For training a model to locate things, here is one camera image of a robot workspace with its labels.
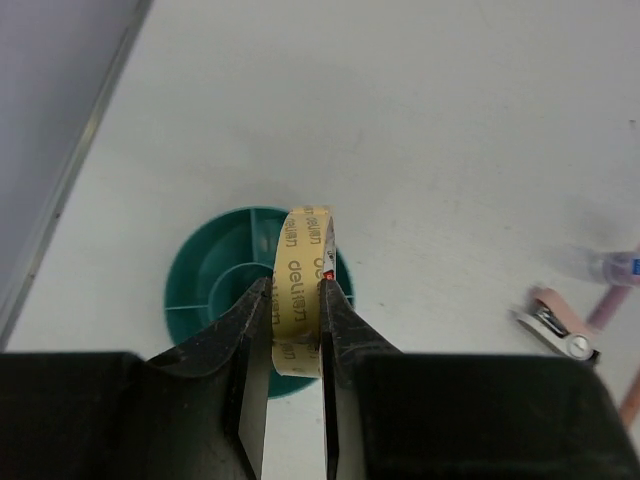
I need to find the pink translucent pen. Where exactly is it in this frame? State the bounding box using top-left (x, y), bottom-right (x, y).
top-left (587, 286), bottom-right (628, 331)

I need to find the yellow masking tape roll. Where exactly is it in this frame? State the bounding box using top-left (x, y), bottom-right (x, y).
top-left (272, 205), bottom-right (336, 378)

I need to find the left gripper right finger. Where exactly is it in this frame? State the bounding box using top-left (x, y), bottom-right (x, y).
top-left (319, 280), bottom-right (639, 479)

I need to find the teal round desk organizer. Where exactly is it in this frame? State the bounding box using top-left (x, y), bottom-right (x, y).
top-left (163, 206), bottom-right (355, 400)

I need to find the blue cap spray bottle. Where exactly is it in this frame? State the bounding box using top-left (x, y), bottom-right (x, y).
top-left (580, 248), bottom-right (639, 287)

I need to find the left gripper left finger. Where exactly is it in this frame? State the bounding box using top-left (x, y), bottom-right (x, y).
top-left (1, 278), bottom-right (271, 479)

